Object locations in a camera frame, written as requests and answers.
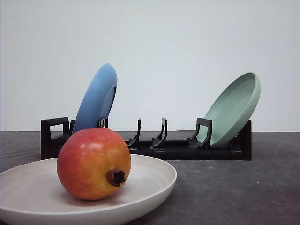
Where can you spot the black plastic dish rack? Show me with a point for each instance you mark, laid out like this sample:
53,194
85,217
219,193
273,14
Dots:
55,129

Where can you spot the blue plate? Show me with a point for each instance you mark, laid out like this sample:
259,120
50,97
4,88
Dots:
98,100

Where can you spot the red yellow pomegranate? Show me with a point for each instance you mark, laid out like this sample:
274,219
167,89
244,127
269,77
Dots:
93,163

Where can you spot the white plate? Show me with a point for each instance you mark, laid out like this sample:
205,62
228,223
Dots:
32,194

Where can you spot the green plate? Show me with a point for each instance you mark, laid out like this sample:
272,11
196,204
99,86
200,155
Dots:
231,110

